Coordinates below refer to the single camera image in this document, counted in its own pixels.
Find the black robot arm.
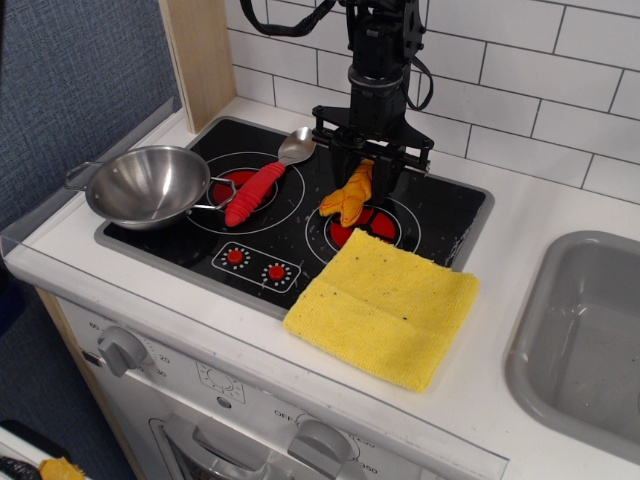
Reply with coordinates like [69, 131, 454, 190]
[313, 1, 434, 204]

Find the yellow knitted cloth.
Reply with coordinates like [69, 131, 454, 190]
[284, 230, 480, 392]

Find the grey oven knob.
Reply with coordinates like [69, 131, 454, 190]
[287, 420, 353, 479]
[98, 326, 147, 378]

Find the grey right oven knob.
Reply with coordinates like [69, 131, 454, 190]
[287, 420, 353, 479]

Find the white toy oven front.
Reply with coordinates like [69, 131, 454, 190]
[61, 301, 507, 479]

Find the stainless steel pot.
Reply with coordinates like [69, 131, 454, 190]
[64, 145, 237, 231]

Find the grey left oven knob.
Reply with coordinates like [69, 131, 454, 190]
[98, 326, 147, 378]

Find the red handled metal spoon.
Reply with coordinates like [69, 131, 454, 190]
[225, 127, 316, 227]

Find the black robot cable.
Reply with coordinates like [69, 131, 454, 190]
[239, 0, 435, 112]

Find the orange plush item bottom left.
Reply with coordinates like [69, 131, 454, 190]
[38, 457, 86, 480]

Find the grey plastic sink basin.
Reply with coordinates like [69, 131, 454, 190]
[505, 231, 639, 463]

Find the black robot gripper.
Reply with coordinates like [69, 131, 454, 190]
[312, 69, 434, 205]

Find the black toy stove top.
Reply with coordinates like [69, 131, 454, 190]
[95, 117, 494, 317]

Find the wooden side panel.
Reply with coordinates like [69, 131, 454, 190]
[158, 0, 237, 133]

